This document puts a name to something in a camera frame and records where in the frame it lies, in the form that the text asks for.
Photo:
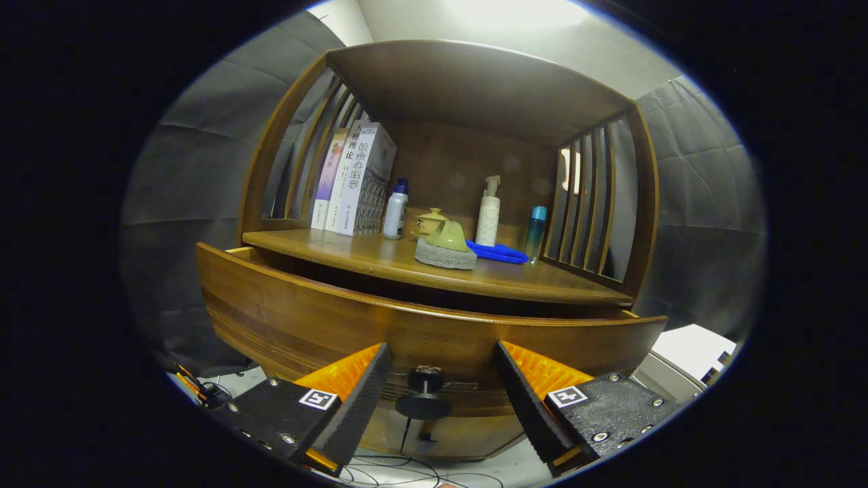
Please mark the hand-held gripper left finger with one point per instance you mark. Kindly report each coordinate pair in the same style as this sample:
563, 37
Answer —
359, 400

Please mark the blue cloth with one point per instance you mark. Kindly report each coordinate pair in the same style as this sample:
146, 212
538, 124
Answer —
500, 253

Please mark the pink purple book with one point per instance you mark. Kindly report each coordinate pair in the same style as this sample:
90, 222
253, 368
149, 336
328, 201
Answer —
327, 179

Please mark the wooden cabinet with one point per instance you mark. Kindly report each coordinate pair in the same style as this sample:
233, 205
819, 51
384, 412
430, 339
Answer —
475, 81

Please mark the clear bottle blue cap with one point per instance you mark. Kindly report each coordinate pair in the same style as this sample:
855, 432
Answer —
535, 234

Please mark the white patterned book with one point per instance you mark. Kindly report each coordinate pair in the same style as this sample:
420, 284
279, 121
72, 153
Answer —
371, 183

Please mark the white grey appliance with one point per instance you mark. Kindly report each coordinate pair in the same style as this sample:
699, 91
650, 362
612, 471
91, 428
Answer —
692, 349

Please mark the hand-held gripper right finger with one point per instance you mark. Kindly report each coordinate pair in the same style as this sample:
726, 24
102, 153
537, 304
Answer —
529, 407

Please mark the white pump bottle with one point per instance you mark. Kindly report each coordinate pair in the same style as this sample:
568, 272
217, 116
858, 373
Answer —
487, 218

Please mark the black drawer knob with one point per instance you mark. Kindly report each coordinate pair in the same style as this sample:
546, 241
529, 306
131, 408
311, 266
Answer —
424, 405

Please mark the white bottle blue cap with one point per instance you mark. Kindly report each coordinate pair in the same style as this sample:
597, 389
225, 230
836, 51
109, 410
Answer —
395, 215

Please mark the yellow lidded teacup with saucer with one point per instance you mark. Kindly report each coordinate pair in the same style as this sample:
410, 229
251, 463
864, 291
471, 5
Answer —
427, 222

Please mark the wooden drawer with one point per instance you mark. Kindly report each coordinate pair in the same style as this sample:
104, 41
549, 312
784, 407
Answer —
305, 318

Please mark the wooden countertop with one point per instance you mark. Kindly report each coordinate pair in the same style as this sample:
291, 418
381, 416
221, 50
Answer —
366, 254

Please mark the orange black tool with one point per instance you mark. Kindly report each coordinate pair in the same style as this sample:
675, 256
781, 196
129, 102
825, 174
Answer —
191, 386

